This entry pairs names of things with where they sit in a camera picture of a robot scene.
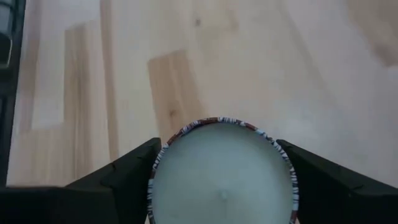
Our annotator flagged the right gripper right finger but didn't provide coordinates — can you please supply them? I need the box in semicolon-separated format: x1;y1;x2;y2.
275;138;359;224

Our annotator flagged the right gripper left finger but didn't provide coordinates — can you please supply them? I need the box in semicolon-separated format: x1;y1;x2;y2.
65;137;163;224

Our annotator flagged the white candle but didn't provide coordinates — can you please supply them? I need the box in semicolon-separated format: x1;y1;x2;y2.
146;116;300;224

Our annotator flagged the black aluminium table frame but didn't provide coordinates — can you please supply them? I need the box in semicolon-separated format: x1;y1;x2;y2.
0;0;27;187

